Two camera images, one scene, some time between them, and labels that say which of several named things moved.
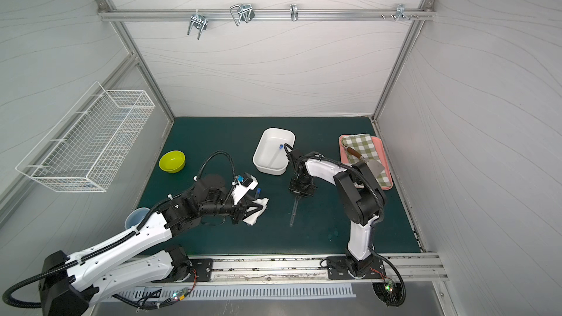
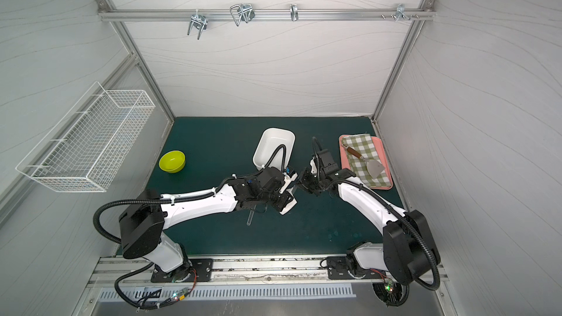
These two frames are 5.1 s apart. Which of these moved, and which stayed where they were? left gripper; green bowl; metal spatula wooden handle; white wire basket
Moved: left gripper
Stayed: white wire basket; green bowl; metal spatula wooden handle
